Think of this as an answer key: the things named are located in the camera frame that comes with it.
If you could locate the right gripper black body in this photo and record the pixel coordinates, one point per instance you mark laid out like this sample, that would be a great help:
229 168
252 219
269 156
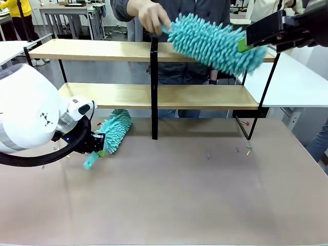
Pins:
319 23

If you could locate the right gripper black green-tipped finger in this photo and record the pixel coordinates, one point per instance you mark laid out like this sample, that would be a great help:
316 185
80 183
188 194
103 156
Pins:
292 41
266 28

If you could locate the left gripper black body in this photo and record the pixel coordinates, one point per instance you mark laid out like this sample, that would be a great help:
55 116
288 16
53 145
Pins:
84 143

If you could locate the teal microfiber duster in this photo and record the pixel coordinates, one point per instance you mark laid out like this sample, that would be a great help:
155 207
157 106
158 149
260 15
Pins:
116 130
212 43

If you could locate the person's left forearm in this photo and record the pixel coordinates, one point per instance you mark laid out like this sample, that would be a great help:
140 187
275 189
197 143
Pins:
214 74

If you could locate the person's right forearm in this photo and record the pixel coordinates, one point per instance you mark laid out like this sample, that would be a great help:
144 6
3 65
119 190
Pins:
123 9

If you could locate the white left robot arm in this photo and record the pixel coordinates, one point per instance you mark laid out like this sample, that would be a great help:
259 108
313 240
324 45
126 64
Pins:
25 102

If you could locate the person's right hand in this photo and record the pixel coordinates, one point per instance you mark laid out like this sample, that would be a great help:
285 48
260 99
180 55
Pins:
151 16

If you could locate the bystander in white top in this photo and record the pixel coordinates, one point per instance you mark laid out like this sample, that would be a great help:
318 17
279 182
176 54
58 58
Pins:
266 9

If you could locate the background desk with green items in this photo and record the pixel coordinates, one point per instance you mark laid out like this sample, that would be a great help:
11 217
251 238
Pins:
239 21

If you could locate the large white side table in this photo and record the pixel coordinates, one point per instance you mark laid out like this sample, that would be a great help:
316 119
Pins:
297 82

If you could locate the black wristwatch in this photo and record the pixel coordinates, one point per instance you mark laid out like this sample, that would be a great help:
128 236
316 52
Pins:
213 82

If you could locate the person in grey jacket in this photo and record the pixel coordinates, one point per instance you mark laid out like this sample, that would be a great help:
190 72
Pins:
187 69

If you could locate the wooden two-tier black-framed shelf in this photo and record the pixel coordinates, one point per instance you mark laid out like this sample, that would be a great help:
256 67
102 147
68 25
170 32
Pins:
179 96

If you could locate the bystander in blue jeans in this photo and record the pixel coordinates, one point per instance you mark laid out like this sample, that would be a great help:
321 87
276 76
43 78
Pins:
319 146

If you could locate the small white side table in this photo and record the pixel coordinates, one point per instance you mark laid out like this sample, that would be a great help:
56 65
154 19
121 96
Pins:
12 51

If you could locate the grey background desk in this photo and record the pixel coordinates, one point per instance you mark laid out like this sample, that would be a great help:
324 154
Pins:
66 11

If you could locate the black stand pole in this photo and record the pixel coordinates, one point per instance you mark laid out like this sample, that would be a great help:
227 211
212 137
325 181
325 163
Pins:
24 20

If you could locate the bystander in yellow top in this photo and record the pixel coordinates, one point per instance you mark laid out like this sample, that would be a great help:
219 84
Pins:
15 15

